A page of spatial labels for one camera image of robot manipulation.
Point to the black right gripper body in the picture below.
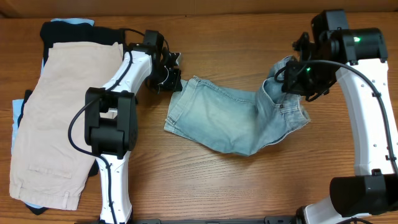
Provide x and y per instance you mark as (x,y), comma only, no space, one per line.
(298,81)

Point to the light blue folded garment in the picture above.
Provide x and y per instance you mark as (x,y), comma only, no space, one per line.
(18,108)

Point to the beige folded shorts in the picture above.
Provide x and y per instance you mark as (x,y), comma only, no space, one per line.
(45,169)

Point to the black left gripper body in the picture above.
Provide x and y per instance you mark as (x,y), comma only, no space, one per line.
(168,78)

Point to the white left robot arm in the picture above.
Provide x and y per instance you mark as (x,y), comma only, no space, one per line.
(111,118)

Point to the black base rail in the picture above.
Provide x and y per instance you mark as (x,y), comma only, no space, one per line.
(283,219)

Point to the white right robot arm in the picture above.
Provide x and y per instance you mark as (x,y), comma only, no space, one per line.
(356,59)

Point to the black folded garment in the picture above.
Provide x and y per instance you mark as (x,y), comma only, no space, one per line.
(55,32)

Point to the light blue denim shorts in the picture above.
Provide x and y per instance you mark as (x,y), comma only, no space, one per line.
(235,121)

